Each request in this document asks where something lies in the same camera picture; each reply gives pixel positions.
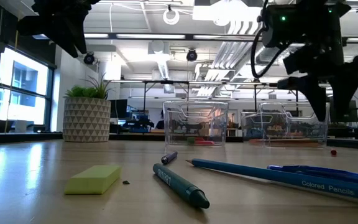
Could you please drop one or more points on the pink eraser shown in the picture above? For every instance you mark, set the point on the pink eraser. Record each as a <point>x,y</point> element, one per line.
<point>204,142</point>

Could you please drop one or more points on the black monitor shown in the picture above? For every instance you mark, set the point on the black monitor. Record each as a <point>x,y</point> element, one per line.
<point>118,109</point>
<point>354,117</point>

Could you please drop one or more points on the green succulent plant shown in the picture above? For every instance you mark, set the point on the green succulent plant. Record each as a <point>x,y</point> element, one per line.
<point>79,92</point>

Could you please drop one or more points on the small dark green crumb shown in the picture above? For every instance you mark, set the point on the small dark green crumb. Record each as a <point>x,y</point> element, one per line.
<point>125,182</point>

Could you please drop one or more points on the yellow eraser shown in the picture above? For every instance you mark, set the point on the yellow eraser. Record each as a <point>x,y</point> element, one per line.
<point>92,180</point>

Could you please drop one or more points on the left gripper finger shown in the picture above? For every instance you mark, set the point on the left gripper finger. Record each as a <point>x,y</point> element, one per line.
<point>64,40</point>
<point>78,34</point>

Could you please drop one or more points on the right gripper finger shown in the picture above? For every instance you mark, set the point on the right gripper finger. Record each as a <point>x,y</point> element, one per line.
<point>343,93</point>
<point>319,99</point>

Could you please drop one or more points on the large window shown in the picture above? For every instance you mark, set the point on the large window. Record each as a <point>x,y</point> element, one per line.
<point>23,81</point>

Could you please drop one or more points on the clear plastic bin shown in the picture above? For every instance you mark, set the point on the clear plastic bin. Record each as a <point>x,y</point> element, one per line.
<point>194,124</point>
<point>291,130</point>

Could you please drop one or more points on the black ceiling spotlight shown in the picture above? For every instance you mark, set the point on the black ceiling spotlight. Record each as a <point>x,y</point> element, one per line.
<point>89,58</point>
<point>191,55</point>

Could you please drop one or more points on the teal crayon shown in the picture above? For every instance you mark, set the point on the teal crayon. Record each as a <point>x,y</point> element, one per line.
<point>179,185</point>

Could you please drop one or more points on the blue colored pencil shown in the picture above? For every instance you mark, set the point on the blue colored pencil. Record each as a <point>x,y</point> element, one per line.
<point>259,174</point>

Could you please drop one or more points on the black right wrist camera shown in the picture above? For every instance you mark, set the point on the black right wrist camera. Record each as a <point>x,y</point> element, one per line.
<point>297,63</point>

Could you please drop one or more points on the white triangle-patterned plant pot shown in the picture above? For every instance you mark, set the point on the white triangle-patterned plant pot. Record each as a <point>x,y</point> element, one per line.
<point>86,121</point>

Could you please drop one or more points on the blue pen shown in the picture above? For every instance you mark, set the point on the blue pen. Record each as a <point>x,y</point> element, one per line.
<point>322,171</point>

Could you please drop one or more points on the orange pencil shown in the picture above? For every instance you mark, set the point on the orange pencil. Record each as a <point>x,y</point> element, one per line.
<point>291,143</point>

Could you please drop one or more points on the person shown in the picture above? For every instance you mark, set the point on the person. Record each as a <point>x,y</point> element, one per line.
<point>160,124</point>

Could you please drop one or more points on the black background table frame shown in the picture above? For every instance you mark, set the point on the black background table frame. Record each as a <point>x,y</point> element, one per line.
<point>166,82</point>

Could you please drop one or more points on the long ceiling light bar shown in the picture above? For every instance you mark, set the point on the long ceiling light bar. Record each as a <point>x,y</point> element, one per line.
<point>172,36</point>

